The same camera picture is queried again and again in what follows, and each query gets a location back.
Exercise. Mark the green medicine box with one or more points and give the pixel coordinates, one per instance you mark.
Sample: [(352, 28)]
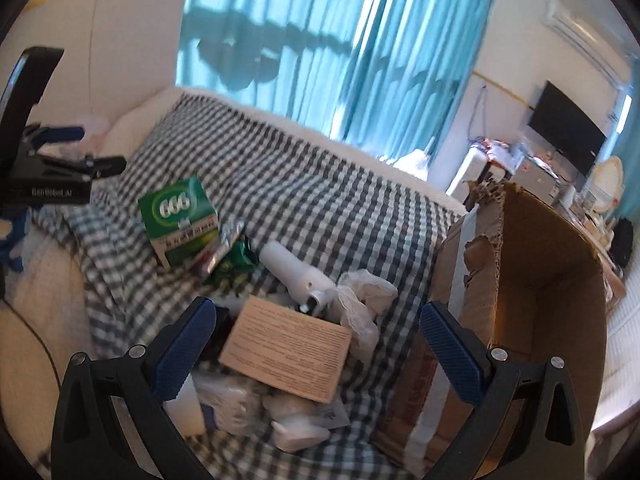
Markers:
[(175, 210)]

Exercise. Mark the black backpack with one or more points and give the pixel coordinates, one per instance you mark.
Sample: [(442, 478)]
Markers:
[(622, 240)]

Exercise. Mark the checked blanket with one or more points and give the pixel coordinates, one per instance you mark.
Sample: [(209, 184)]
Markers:
[(325, 200)]

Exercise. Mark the black television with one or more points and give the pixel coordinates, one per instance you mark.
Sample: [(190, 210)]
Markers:
[(567, 127)]

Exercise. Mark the white tissue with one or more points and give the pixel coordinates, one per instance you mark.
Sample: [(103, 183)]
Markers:
[(365, 290)]

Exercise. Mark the white floor appliance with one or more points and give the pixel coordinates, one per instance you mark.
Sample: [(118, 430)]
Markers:
[(467, 175)]

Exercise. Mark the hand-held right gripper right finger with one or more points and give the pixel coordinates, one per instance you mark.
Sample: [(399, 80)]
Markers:
[(450, 355)]

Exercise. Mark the white slatted wardrobe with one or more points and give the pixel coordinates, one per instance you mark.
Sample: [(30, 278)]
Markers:
[(620, 360)]

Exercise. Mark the white plastic bag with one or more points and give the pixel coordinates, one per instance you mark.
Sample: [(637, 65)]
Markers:
[(230, 402)]

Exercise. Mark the white spray bottle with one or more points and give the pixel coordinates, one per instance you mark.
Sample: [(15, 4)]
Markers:
[(285, 265)]

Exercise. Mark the silver blister pack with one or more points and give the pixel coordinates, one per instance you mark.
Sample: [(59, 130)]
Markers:
[(220, 247)]

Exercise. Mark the person's left hand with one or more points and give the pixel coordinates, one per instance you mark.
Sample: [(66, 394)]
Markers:
[(12, 232)]

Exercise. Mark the white plastic jar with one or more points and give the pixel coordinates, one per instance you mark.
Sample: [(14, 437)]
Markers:
[(187, 410)]

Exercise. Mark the brown kraft paper box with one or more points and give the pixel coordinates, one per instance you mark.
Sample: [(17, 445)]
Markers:
[(285, 345)]

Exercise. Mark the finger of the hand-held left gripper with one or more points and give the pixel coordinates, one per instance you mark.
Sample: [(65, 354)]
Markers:
[(107, 165), (65, 133)]

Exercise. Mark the brown cardboard box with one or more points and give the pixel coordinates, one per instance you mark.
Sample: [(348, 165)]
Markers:
[(540, 285)]

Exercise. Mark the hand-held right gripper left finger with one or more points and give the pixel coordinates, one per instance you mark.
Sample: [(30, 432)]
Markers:
[(185, 355)]

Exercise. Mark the wide teal curtain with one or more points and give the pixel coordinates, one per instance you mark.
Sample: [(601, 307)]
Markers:
[(260, 25)]

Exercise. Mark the white air conditioner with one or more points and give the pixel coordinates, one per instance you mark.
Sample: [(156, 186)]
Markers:
[(585, 30)]

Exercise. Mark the green foil sachet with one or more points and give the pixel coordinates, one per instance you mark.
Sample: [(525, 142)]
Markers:
[(241, 258)]

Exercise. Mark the grey mini fridge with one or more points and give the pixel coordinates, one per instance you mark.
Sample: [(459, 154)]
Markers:
[(537, 177)]

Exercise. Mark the narrow teal curtain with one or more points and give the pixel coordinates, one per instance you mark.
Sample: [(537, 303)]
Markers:
[(631, 175)]

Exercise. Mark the white paper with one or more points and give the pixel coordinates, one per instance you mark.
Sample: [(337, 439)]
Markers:
[(297, 422)]

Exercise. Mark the oval white mirror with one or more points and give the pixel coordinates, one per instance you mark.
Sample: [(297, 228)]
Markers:
[(610, 180)]

